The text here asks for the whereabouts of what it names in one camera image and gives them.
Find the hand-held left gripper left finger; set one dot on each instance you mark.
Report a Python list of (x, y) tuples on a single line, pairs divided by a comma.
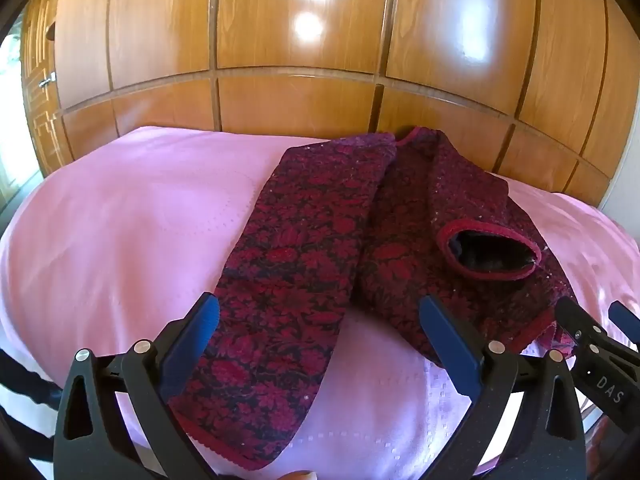
[(201, 327)]

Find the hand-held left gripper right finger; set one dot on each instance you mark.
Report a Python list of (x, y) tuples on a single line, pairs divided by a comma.
[(445, 340)]

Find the pink bed sheet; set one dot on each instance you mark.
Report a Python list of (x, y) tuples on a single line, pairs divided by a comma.
[(125, 220)]

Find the wooden panelled wardrobe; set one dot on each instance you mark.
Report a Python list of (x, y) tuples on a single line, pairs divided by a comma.
[(300, 20)]

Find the bright window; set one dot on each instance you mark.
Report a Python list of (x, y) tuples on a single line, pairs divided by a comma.
[(10, 135)]

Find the carved wooden door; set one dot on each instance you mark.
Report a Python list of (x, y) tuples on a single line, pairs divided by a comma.
[(40, 120)]

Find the dark red floral knit garment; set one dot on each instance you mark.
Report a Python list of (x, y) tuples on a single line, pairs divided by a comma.
[(300, 240)]

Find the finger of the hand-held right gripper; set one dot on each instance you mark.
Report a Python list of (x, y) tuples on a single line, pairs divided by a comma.
[(595, 355), (627, 322)]

